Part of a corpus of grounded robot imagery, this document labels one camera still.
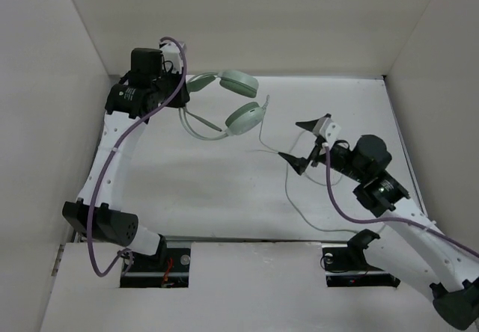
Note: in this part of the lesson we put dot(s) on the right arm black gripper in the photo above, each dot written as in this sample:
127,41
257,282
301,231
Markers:
299,164

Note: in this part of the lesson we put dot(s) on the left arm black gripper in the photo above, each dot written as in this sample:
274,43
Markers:
182,97

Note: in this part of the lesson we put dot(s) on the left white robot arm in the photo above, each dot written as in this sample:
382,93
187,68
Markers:
97,213

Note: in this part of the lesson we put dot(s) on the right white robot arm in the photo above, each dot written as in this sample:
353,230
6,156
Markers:
444,271

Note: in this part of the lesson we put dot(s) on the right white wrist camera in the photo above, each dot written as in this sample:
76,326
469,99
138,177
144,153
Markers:
327,129

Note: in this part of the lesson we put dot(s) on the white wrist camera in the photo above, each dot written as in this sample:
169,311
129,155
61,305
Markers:
327,129
172,60

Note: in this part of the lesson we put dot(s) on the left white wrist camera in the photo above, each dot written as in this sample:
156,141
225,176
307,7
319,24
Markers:
172,60

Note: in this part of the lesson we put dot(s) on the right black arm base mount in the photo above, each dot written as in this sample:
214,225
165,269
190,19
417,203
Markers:
344,269

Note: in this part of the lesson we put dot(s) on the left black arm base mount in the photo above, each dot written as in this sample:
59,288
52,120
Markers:
170,271

